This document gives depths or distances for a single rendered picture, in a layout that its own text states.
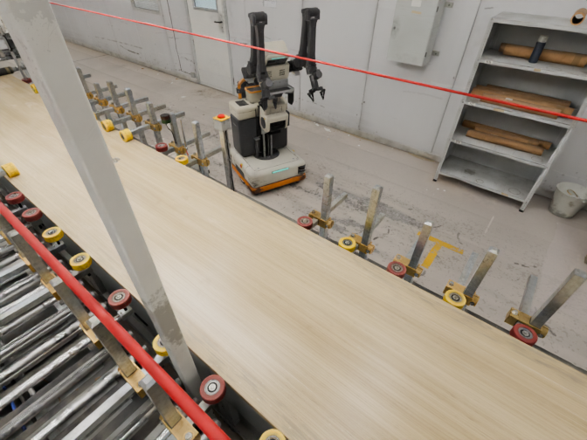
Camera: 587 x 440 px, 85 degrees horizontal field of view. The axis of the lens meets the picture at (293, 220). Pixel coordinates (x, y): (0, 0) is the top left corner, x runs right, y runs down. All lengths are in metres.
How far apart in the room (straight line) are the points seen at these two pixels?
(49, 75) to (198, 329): 0.94
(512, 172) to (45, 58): 4.02
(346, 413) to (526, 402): 0.57
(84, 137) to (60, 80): 0.09
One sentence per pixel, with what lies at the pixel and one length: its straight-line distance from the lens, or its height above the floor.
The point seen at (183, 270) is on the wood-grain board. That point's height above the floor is 0.90.
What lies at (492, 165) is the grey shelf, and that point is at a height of 0.16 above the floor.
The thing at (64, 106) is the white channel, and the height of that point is 1.78.
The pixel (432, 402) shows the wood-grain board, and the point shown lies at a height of 0.90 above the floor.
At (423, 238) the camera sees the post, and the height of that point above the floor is 1.02.
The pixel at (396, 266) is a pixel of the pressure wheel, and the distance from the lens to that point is 1.48.
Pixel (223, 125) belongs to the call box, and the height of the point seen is 1.19.
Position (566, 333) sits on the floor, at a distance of 2.95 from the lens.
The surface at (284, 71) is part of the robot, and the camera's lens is 2.99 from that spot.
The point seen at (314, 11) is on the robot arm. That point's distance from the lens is 2.77.
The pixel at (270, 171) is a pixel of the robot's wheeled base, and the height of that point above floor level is 0.26.
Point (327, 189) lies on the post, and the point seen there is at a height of 1.06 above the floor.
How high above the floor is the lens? 1.97
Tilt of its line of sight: 41 degrees down
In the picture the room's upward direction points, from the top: 1 degrees clockwise
